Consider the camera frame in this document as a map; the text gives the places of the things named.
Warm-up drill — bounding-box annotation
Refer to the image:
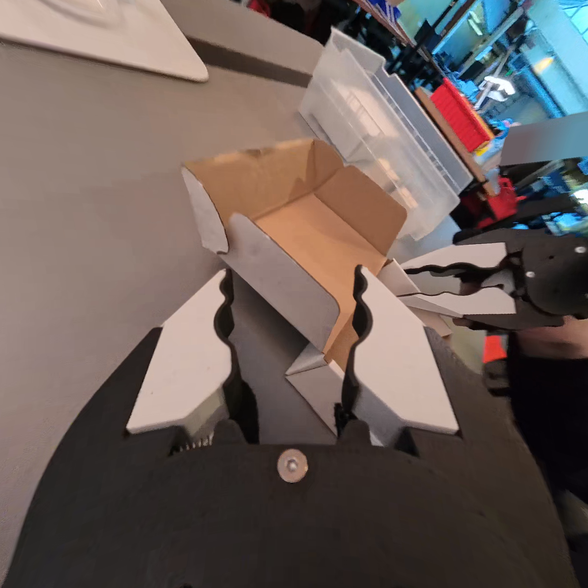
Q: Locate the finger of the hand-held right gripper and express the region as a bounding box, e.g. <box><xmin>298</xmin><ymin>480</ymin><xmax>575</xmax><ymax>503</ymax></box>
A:
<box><xmin>399</xmin><ymin>270</ymin><xmax>518</xmax><ymax>319</ymax></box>
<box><xmin>400</xmin><ymin>243</ymin><xmax>509</xmax><ymax>276</ymax></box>

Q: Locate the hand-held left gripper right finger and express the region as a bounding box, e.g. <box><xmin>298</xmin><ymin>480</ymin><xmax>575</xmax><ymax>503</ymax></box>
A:
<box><xmin>334</xmin><ymin>265</ymin><xmax>460</xmax><ymax>448</ymax></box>

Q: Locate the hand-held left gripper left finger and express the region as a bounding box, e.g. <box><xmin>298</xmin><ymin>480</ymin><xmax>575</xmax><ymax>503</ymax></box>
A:
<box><xmin>125</xmin><ymin>269</ymin><xmax>243</xmax><ymax>439</ymax></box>

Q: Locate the clear plastic bin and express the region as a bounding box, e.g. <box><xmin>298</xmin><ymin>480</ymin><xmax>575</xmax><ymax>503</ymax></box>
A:
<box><xmin>298</xmin><ymin>27</ymin><xmax>474</xmax><ymax>242</ymax></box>

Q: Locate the person's right forearm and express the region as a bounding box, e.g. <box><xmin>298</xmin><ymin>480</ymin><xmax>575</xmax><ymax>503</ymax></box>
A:
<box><xmin>505</xmin><ymin>354</ymin><xmax>588</xmax><ymax>506</ymax></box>

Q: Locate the person's right hand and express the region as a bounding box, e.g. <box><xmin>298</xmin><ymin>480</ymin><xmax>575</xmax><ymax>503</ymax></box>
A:
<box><xmin>517</xmin><ymin>317</ymin><xmax>588</xmax><ymax>358</ymax></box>

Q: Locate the grey board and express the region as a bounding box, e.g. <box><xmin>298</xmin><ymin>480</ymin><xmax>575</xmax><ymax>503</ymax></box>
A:
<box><xmin>500</xmin><ymin>110</ymin><xmax>588</xmax><ymax>167</ymax></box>

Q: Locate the row of red storage bins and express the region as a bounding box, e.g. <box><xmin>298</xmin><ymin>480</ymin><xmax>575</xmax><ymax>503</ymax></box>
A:
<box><xmin>429</xmin><ymin>78</ymin><xmax>494</xmax><ymax>150</ymax></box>

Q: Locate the white stand base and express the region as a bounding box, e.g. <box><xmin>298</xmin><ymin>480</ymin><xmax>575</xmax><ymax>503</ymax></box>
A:
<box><xmin>0</xmin><ymin>0</ymin><xmax>209</xmax><ymax>83</ymax></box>

